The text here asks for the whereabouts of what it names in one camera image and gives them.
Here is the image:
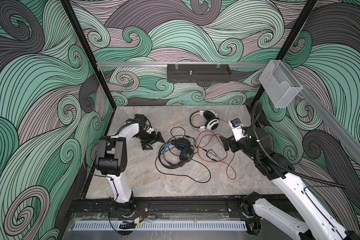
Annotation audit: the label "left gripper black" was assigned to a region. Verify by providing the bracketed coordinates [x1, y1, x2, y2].
[136, 131, 164, 150]

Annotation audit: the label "black headphone cable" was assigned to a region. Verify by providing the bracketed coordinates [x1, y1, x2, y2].
[154, 126, 212, 184]

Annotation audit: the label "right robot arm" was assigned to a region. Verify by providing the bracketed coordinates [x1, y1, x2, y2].
[221, 119, 360, 240]

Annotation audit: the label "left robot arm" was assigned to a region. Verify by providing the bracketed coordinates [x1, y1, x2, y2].
[95, 115, 164, 213]

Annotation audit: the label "white black headphones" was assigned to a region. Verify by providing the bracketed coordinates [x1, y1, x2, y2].
[189, 110, 220, 132]

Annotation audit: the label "black perforated metal tray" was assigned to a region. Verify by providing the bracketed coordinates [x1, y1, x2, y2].
[167, 65, 232, 84]

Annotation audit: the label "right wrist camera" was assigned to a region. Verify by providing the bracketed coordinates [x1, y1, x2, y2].
[229, 118, 248, 142]

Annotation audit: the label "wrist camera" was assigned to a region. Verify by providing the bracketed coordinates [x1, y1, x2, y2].
[134, 114, 148, 123]
[229, 118, 248, 142]

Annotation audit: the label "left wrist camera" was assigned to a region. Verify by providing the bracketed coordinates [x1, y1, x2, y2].
[134, 114, 148, 123]

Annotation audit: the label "right arm corrugated cable hose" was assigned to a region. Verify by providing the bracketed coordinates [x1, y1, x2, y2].
[250, 100, 347, 189]

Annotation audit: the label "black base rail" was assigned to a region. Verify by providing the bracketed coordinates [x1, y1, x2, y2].
[68, 196, 295, 218]

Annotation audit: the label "clear plastic wall bin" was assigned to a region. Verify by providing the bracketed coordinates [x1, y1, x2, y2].
[259, 60, 303, 109]

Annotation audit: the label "aluminium rail back wall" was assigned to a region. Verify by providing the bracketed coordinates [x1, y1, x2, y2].
[96, 61, 268, 69]

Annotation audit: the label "aluminium rail wall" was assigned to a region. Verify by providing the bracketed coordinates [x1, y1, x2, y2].
[285, 64, 360, 166]
[96, 61, 268, 69]

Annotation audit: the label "white slotted cable duct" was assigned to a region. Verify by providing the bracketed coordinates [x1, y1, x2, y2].
[73, 220, 247, 232]

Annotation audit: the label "aluminium rail right wall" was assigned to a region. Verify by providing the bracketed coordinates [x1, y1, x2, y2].
[285, 64, 360, 166]

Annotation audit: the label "black frame post right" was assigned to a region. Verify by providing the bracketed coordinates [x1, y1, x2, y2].
[250, 1, 317, 110]

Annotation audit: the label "black frame post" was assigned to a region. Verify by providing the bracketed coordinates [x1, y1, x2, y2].
[60, 0, 117, 111]
[250, 1, 317, 110]

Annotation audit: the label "black frame post left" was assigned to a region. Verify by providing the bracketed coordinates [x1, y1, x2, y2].
[60, 0, 117, 111]

